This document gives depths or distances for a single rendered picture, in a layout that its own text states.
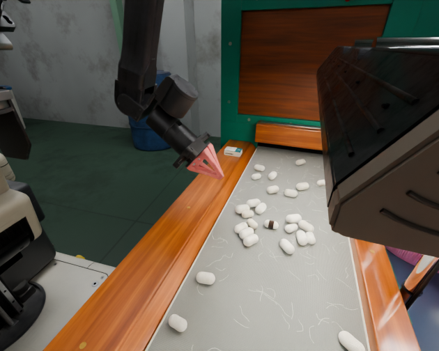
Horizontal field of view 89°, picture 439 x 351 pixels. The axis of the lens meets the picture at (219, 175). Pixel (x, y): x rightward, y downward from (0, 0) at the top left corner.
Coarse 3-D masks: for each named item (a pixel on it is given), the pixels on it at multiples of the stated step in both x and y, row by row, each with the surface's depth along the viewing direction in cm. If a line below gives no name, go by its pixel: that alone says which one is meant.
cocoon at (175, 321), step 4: (172, 316) 34; (176, 316) 34; (172, 320) 34; (176, 320) 34; (180, 320) 34; (184, 320) 34; (172, 324) 33; (176, 324) 33; (180, 324) 33; (184, 324) 33; (176, 328) 33; (180, 328) 33; (184, 328) 33
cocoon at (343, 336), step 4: (340, 332) 32; (344, 332) 32; (348, 332) 32; (340, 336) 32; (344, 336) 32; (348, 336) 31; (352, 336) 32; (340, 340) 32; (344, 340) 31; (348, 340) 31; (352, 340) 31; (356, 340) 31; (344, 344) 31; (348, 344) 31; (352, 344) 31; (356, 344) 31; (360, 344) 31; (348, 348) 31; (352, 348) 31; (356, 348) 30; (360, 348) 30; (364, 348) 31
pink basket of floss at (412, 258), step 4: (388, 248) 55; (392, 248) 54; (392, 252) 54; (396, 252) 53; (400, 252) 52; (404, 252) 51; (408, 252) 50; (412, 252) 50; (400, 256) 53; (404, 256) 52; (408, 256) 51; (412, 256) 50; (416, 256) 49; (420, 256) 49; (408, 260) 52; (412, 260) 51; (416, 260) 50; (412, 264) 52
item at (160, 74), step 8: (160, 72) 246; (168, 72) 247; (160, 80) 238; (144, 120) 251; (136, 128) 259; (144, 128) 255; (136, 136) 266; (144, 136) 261; (152, 136) 261; (136, 144) 273; (144, 144) 266; (152, 144) 265; (160, 144) 268
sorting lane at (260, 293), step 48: (240, 192) 66; (240, 240) 49; (288, 240) 49; (336, 240) 49; (192, 288) 40; (240, 288) 40; (288, 288) 40; (336, 288) 40; (192, 336) 33; (240, 336) 33; (288, 336) 33; (336, 336) 33
